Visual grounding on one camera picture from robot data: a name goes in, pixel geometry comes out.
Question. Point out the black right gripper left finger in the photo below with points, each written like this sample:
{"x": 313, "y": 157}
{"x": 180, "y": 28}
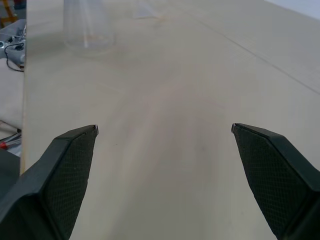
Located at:
{"x": 45, "y": 190}

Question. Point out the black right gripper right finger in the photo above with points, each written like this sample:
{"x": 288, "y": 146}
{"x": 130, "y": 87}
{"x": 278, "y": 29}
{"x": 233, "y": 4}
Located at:
{"x": 277, "y": 180}

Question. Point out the red-tipped tool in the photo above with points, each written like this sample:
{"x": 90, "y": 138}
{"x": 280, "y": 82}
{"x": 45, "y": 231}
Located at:
{"x": 5, "y": 145}

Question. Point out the yellow wooden frame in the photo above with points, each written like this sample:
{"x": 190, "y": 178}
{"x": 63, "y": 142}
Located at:
{"x": 7, "y": 15}

